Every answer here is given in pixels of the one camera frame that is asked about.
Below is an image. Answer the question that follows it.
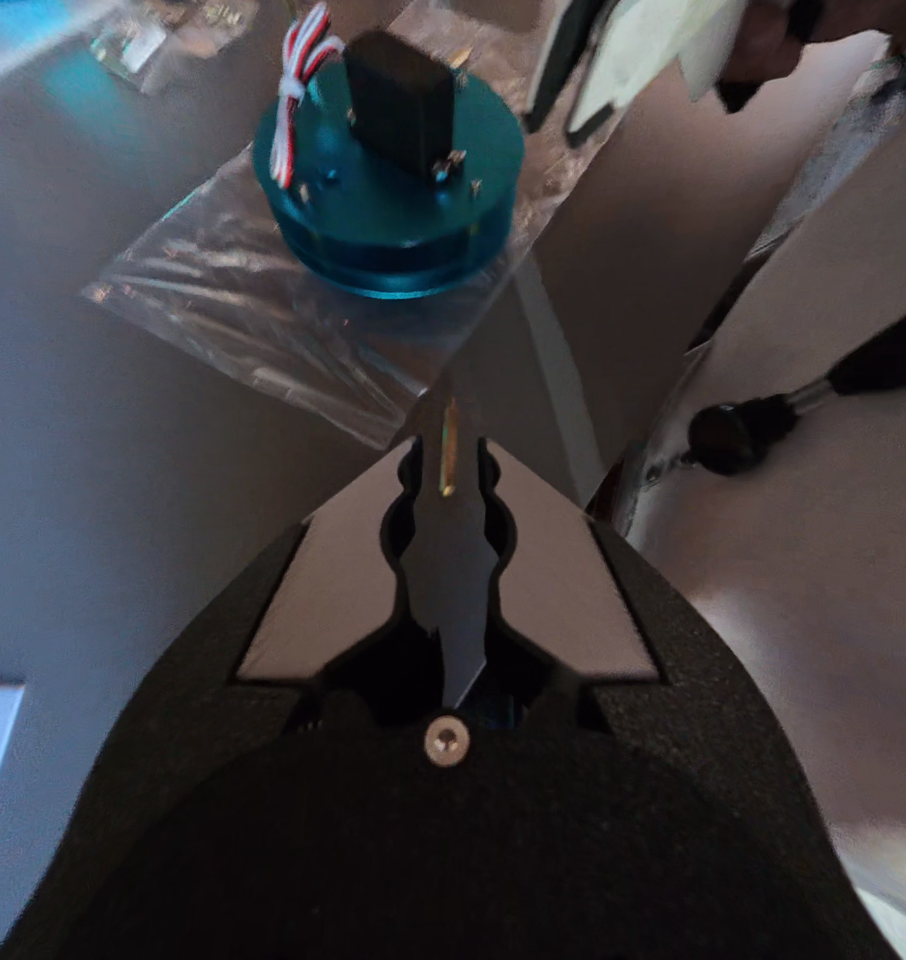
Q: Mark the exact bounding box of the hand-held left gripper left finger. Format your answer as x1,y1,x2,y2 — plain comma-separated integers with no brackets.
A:
235,436,424,684

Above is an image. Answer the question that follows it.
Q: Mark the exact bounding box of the red white servo cable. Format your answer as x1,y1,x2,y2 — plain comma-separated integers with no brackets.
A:
269,2,347,190

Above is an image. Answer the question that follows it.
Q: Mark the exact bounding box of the black lanyard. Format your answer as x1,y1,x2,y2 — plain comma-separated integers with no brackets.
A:
687,300,906,477

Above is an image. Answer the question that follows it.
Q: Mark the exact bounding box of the grey desk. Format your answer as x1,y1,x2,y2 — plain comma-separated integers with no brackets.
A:
0,0,889,960

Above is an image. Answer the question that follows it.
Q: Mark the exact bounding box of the black servo motor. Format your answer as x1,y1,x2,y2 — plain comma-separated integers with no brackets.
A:
344,30,456,174

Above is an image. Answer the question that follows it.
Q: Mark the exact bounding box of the pile of small screw bags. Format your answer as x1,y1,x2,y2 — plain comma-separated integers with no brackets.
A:
89,0,263,95

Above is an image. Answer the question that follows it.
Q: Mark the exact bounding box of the person's right hand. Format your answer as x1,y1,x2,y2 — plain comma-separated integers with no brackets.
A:
729,0,906,85

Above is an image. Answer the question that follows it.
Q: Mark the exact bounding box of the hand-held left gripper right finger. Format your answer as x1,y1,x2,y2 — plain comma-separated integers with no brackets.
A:
477,436,660,684

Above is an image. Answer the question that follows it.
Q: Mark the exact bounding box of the blue round turntable base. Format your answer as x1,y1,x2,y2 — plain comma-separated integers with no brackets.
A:
252,63,527,303

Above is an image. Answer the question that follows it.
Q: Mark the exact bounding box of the clear plastic bag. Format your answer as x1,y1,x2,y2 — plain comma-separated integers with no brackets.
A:
81,0,627,451

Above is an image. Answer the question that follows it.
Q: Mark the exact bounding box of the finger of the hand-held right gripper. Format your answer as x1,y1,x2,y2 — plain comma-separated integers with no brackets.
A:
522,0,613,135
565,0,748,149

